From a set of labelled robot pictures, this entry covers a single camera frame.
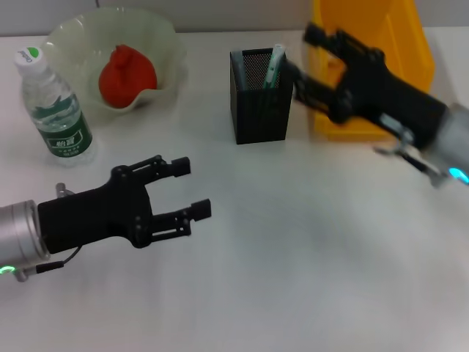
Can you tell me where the yellow plastic bin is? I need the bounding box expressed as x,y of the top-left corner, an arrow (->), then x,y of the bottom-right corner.
309,0 -> 437,143

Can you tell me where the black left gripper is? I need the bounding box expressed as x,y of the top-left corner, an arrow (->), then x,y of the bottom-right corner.
37,155 -> 213,254

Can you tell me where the pale green glass fruit plate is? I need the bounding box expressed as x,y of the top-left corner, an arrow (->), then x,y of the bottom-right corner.
47,12 -> 186,121

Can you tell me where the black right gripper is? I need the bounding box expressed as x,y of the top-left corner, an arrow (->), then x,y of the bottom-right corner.
285,22 -> 450,150

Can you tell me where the right gripper cable with plug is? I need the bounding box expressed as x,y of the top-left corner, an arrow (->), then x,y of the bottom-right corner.
372,128 -> 452,188

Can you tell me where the left gripper cable with plug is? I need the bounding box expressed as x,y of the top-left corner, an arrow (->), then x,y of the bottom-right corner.
13,182 -> 84,283

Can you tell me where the gripper cable with plug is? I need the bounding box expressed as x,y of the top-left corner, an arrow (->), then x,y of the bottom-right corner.
372,128 -> 452,188
13,182 -> 84,283

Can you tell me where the mint green utility knife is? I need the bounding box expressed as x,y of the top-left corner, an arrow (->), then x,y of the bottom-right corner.
263,43 -> 287,90

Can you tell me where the black mesh pen holder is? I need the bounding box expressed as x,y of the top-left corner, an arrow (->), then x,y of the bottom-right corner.
229,48 -> 295,145

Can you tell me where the clear green-label water bottle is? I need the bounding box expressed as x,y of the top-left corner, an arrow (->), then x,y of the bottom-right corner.
14,45 -> 98,169

